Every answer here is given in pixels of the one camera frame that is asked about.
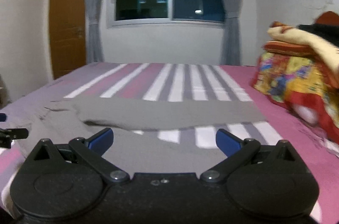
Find cream patterned blanket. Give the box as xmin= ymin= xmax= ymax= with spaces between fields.
xmin=267 ymin=26 xmax=339 ymax=78

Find striped purple pink bed sheet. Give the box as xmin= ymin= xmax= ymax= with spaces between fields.
xmin=3 ymin=63 xmax=338 ymax=223

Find brown wooden door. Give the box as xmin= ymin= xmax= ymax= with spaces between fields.
xmin=49 ymin=0 xmax=86 ymax=79

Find grey sweatpants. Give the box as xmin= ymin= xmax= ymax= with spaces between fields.
xmin=17 ymin=96 xmax=264 ymax=174

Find colourful patterned pillow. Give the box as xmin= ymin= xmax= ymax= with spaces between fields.
xmin=251 ymin=52 xmax=338 ymax=143

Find red orange folded cloth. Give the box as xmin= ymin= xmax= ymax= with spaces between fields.
xmin=263 ymin=40 xmax=315 ymax=57

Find black cloth on pile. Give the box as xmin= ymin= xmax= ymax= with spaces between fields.
xmin=297 ymin=23 xmax=339 ymax=47

